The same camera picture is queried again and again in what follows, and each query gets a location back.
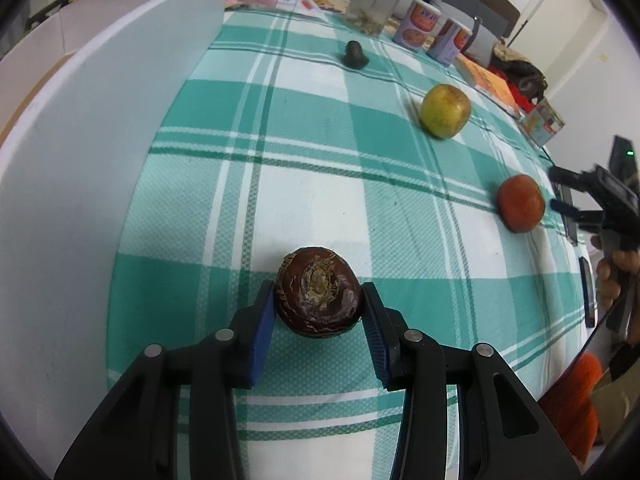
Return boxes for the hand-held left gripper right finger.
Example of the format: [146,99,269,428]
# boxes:
[360,281,581,480]

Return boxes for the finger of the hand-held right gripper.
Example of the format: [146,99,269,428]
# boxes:
[548,165,602,192]
[549,198,606,224]

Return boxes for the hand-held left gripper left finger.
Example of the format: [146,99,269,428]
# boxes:
[54,280,278,480]

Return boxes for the red orange tomato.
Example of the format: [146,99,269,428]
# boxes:
[496,174,547,234]

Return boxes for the large dark brown water chestnut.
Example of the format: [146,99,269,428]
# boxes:
[276,246,365,339]

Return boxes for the white box with cardboard bottom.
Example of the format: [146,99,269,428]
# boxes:
[0,0,232,480]

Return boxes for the person's right hand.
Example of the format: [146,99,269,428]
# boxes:
[590,235,640,312]

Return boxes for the small printed box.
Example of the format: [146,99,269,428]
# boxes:
[519,97,566,147]

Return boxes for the dark red bag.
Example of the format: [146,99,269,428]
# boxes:
[491,41,549,104]

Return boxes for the orange flat packet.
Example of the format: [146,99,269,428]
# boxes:
[453,54,524,119]

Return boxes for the yellow green apple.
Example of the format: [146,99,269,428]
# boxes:
[419,83,472,140]

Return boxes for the white door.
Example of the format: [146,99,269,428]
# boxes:
[507,0,613,63]

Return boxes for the green white checked tablecloth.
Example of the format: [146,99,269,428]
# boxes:
[106,7,599,480]

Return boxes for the small dark water chestnut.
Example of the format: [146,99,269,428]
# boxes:
[342,40,371,70]

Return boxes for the clear jar with black lid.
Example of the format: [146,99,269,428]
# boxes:
[345,0,404,37]

